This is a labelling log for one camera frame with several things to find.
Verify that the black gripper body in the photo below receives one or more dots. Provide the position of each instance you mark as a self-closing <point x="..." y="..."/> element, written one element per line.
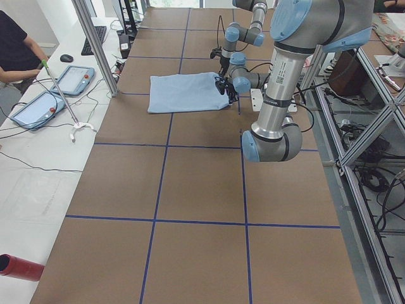
<point x="226" y="88"/>
<point x="223" y="61"/>

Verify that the light blue t-shirt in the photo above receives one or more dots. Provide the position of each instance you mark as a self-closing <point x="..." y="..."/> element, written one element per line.
<point x="185" y="93"/>

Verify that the third robot base arm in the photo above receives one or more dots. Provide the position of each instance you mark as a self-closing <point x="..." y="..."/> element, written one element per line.
<point x="392" y="66"/>

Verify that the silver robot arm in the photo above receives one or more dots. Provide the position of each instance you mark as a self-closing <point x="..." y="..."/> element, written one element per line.
<point x="235" y="32"/>
<point x="297" y="28"/>

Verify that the far teach pendant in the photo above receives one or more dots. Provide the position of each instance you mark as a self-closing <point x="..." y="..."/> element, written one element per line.
<point x="74" y="80"/>

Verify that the teach pendant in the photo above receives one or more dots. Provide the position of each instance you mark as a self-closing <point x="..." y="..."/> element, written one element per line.
<point x="74" y="80"/>
<point x="38" y="111"/>

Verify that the black computer mouse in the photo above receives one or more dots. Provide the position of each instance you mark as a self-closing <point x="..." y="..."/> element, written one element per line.
<point x="66" y="58"/>

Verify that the reacher grabber stick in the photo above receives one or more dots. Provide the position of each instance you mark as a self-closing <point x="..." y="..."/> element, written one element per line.
<point x="77" y="124"/>

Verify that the floral cloth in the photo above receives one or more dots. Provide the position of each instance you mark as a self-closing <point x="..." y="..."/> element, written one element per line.
<point x="388" y="31"/>

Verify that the near teach pendant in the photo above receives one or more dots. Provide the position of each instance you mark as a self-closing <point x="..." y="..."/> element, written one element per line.
<point x="38" y="111"/>

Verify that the seated person in black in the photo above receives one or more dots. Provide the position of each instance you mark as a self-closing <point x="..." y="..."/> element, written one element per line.
<point x="21" y="56"/>

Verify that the red bottle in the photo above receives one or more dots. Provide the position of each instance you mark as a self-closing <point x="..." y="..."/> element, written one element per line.
<point x="19" y="268"/>

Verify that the aluminium frame rails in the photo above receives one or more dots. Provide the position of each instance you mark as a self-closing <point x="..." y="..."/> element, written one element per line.
<point x="359" y="125"/>

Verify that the aluminium frame post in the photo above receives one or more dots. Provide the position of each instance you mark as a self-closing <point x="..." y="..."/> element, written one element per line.
<point x="85" y="20"/>

